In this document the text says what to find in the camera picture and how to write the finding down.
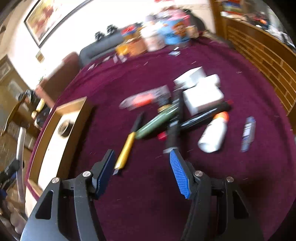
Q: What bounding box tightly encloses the brown armchair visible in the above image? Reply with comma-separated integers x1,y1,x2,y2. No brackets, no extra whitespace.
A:
35,52,80,108

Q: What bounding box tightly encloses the blue cartoon snack jar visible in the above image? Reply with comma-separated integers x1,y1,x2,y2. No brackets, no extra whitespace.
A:
159,17,189,45

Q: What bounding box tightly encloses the white label plastic jar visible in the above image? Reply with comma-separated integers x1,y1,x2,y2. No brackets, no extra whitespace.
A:
140,25,166,52

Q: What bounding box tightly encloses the large white power adapter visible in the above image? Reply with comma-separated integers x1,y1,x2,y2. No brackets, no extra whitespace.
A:
183,84,224,115

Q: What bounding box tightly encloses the white rounded charger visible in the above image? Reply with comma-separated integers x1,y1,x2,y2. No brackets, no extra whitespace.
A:
204,74,220,88

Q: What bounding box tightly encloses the black marker red cap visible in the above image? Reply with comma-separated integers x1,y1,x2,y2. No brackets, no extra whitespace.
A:
180,100,233,131

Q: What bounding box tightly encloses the blue clear utility knife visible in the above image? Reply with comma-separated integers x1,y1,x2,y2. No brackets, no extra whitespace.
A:
241,116,256,152

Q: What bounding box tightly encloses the black pen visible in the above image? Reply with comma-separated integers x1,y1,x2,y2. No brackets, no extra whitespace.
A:
163,89,184,155

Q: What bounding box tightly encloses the dark grey sofa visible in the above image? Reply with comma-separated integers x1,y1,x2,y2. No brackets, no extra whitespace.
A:
79,32,123,68

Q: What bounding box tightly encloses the small blue clear lighter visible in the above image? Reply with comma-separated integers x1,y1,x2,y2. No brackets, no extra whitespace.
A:
169,47,181,56

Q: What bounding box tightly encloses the yellow utility knife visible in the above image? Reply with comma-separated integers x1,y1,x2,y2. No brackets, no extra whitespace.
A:
112,112,145,176

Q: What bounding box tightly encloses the white square charger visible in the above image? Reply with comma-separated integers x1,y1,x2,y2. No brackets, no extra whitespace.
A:
174,67,206,89

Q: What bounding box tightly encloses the maroon tablecloth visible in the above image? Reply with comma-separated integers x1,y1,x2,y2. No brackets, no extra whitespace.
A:
21,37,295,240

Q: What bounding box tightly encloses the clear packaged red item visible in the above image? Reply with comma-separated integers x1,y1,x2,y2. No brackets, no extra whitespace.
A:
119,85,171,109

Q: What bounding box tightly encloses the framed horse painting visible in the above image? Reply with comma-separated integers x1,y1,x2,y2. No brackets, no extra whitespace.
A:
24,0,90,47

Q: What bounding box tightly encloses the wooden tray box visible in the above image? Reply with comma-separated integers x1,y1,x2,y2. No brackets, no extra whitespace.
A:
28,97,92,196

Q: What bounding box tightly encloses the white bottle orange cap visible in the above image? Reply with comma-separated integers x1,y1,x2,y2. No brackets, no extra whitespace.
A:
198,111,229,153

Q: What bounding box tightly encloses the wooden brick pattern cabinet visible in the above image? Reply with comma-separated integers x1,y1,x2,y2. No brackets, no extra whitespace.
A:
210,1,295,120

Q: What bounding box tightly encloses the amber glass jar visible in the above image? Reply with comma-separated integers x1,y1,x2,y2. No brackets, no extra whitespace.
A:
115,37,147,56

